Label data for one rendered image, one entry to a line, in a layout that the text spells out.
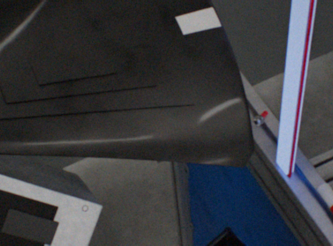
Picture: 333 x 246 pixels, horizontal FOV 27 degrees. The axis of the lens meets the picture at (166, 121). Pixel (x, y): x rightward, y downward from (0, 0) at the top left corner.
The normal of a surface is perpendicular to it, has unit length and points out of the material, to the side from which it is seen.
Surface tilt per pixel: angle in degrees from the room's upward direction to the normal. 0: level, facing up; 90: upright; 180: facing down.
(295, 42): 90
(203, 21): 21
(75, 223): 50
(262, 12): 90
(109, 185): 0
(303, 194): 0
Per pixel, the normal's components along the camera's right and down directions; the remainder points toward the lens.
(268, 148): -0.07, -0.61
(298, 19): -0.90, 0.39
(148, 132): 0.28, -0.38
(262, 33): 0.44, 0.69
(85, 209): 0.29, 0.15
